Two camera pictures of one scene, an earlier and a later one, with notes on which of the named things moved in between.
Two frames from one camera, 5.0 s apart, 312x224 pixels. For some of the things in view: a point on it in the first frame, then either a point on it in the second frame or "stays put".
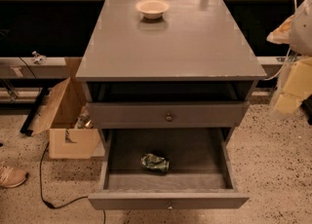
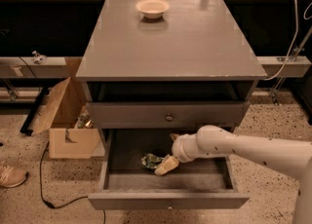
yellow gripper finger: [281, 35] → [174, 135]
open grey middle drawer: [200, 174] stays put
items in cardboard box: [84, 122] stays put
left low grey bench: [24, 67] stays put
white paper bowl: [152, 9] stays put
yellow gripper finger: [297, 83] → [167, 165]
